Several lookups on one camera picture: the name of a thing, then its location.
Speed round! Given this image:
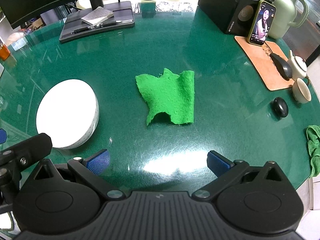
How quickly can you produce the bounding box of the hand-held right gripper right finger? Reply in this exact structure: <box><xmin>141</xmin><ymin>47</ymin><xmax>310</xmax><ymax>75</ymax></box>
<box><xmin>191</xmin><ymin>151</ymin><xmax>284</xmax><ymax>202</ymax></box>

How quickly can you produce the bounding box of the small notepad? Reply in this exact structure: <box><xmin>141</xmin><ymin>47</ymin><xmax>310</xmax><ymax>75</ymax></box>
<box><xmin>80</xmin><ymin>6</ymin><xmax>115</xmax><ymax>26</ymax></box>

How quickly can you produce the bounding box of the black oval stone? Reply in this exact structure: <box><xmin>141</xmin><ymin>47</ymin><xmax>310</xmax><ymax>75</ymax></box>
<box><xmin>272</xmin><ymin>97</ymin><xmax>289</xmax><ymax>118</ymax></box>

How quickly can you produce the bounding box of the black speaker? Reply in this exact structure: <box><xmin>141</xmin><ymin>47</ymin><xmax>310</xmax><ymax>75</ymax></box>
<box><xmin>197</xmin><ymin>0</ymin><xmax>280</xmax><ymax>34</ymax></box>

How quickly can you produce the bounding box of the black pen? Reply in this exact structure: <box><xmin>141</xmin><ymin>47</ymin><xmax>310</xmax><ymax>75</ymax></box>
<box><xmin>71</xmin><ymin>20</ymin><xmax>125</xmax><ymax>35</ymax></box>

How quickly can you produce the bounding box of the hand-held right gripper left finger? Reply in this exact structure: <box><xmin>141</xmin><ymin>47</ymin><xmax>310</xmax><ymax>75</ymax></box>
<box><xmin>32</xmin><ymin>149</ymin><xmax>125</xmax><ymax>201</ymax></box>

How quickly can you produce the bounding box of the green towel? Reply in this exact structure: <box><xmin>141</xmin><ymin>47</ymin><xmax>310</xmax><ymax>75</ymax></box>
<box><xmin>306</xmin><ymin>125</ymin><xmax>320</xmax><ymax>178</ymax></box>

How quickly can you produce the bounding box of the white bowl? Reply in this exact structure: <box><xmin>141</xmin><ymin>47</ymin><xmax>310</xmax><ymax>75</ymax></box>
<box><xmin>36</xmin><ymin>79</ymin><xmax>100</xmax><ymax>150</ymax></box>

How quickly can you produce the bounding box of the cream tea cup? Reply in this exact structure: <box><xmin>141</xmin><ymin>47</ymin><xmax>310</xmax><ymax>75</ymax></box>
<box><xmin>292</xmin><ymin>78</ymin><xmax>312</xmax><ymax>104</ymax></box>

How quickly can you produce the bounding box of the pale green kettle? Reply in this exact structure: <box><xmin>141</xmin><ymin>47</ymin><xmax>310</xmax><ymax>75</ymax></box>
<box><xmin>269</xmin><ymin>0</ymin><xmax>308</xmax><ymax>40</ymax></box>

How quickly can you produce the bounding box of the orange bottle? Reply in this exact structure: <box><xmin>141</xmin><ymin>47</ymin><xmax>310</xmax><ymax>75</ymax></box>
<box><xmin>0</xmin><ymin>42</ymin><xmax>11</xmax><ymax>61</ymax></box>

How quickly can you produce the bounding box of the smartphone in green case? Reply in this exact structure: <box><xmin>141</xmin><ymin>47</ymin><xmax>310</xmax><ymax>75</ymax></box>
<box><xmin>247</xmin><ymin>0</ymin><xmax>277</xmax><ymax>46</ymax></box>

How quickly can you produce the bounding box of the grey monitor stand base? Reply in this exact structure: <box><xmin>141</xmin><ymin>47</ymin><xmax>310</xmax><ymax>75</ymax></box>
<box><xmin>59</xmin><ymin>1</ymin><xmax>136</xmax><ymax>43</ymax></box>

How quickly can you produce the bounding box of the cream teapot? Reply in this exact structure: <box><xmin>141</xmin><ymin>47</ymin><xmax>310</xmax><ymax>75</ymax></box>
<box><xmin>286</xmin><ymin>50</ymin><xmax>307</xmax><ymax>80</ymax></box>

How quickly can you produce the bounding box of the tan leather mouse pad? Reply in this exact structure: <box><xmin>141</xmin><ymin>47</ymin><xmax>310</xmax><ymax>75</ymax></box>
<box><xmin>234</xmin><ymin>35</ymin><xmax>295</xmax><ymax>91</ymax></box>

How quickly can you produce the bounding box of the green cleaning cloth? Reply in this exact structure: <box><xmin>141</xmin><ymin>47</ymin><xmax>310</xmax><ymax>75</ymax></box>
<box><xmin>135</xmin><ymin>68</ymin><xmax>195</xmax><ymax>127</ymax></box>

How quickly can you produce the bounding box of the black computer mouse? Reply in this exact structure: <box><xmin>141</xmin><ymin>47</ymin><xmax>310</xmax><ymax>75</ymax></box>
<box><xmin>270</xmin><ymin>52</ymin><xmax>293</xmax><ymax>81</ymax></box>

